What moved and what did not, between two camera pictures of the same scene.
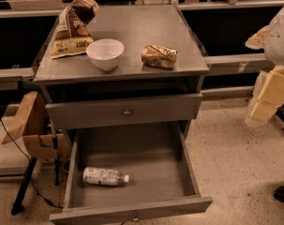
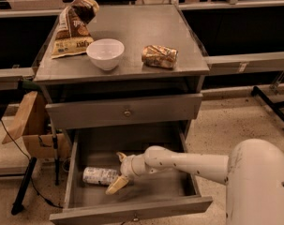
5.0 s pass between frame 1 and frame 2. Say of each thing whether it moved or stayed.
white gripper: moved
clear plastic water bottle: stayed
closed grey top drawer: stayed
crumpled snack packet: stayed
